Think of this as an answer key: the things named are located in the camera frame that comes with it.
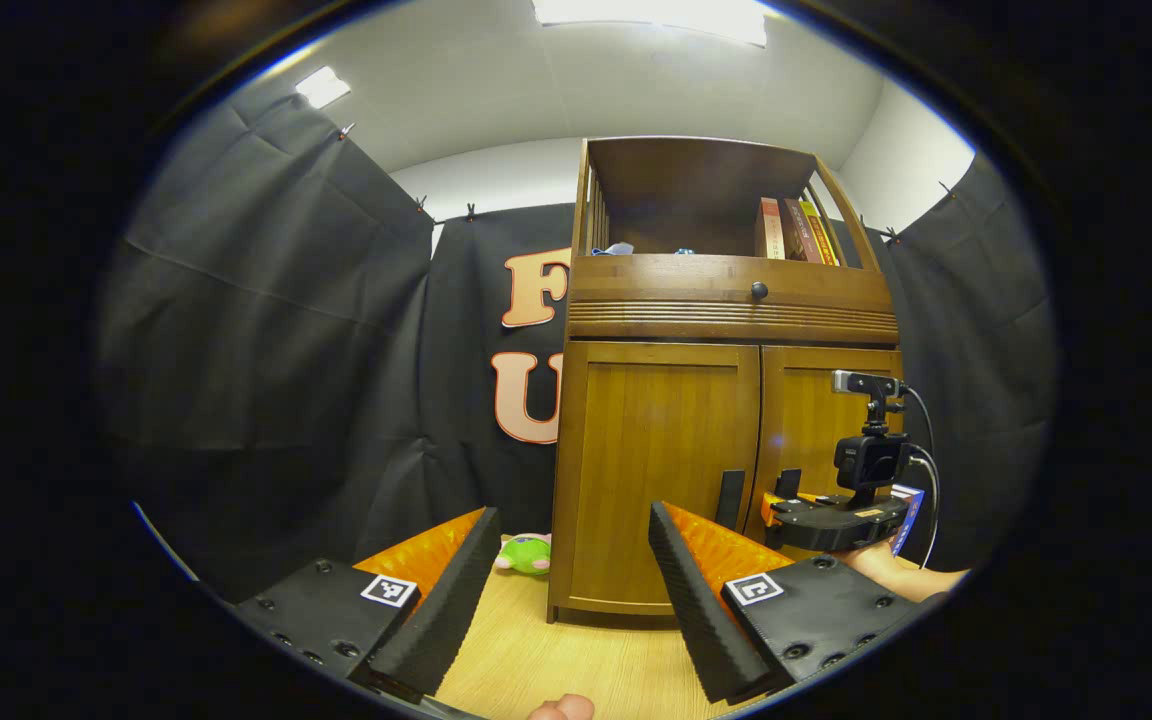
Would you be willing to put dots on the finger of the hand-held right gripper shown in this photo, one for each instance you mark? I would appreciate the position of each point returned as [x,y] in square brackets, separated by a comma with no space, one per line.
[801,522]

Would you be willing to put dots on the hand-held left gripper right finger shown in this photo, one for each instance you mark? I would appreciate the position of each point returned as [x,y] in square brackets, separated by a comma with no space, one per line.
[696,610]

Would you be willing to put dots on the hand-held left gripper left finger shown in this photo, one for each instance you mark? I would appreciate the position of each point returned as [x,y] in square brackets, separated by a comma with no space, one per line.
[451,610]

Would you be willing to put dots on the wooden cabinet door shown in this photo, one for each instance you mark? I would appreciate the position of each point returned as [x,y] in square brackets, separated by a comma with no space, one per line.
[806,420]
[656,450]

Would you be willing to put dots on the wooden cabinet drawer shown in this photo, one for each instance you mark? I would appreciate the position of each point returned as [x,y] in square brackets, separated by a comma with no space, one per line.
[656,285]

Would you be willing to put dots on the wooden double-door shoe cabinet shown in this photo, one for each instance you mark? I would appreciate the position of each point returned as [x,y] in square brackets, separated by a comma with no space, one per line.
[696,200]

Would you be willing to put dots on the blue white-topped book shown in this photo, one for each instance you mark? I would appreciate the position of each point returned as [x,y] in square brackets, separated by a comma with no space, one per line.
[906,505]

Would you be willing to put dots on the green plush toy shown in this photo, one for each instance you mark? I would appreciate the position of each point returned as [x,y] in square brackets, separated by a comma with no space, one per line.
[526,555]

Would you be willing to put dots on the black round drawer knob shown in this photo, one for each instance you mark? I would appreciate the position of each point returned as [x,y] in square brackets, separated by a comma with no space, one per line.
[759,291]

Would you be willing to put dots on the yellow book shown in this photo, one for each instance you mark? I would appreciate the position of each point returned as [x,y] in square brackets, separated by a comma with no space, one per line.
[824,238]

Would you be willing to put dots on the brown book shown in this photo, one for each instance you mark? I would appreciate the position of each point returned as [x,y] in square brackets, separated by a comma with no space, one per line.
[801,232]

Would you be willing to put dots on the light blue crumpled cloth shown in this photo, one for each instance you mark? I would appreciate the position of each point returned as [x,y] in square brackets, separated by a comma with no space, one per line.
[619,248]

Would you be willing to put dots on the large ceiling light panel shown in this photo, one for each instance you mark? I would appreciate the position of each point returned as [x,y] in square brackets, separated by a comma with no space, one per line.
[651,15]

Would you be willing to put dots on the small ceiling light panel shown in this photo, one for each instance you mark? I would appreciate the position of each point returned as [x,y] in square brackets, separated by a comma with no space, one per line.
[323,87]

